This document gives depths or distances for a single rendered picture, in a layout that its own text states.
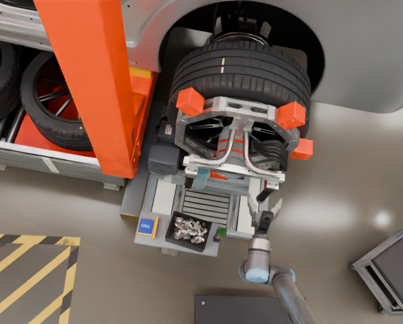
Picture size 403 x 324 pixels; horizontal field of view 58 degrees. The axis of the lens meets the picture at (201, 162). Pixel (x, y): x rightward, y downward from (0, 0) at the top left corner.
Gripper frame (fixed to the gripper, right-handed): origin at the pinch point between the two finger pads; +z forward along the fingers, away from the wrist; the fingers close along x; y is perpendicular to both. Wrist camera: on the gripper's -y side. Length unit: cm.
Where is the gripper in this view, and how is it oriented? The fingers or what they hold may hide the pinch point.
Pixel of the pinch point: (265, 193)
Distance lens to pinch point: 165.1
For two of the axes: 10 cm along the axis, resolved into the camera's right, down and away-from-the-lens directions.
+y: -1.0, 3.8, 9.2
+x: 9.8, 1.8, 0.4
